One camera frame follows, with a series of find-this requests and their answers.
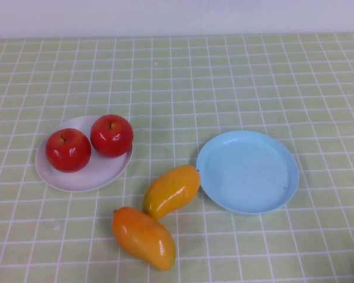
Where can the shiny red apple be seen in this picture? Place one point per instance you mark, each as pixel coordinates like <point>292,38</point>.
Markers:
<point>68,150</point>
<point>112,135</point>

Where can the deep orange mango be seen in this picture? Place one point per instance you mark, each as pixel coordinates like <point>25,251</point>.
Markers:
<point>141,236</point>

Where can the yellow orange mango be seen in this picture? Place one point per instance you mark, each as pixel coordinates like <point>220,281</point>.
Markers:
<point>171,188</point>

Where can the light blue round plate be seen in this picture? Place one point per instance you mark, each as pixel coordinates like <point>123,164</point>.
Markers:
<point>247,174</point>

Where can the green white checked tablecloth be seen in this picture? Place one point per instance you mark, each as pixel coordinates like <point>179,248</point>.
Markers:
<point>253,88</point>

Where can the white round plate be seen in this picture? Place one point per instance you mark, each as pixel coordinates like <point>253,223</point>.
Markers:
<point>85,177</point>

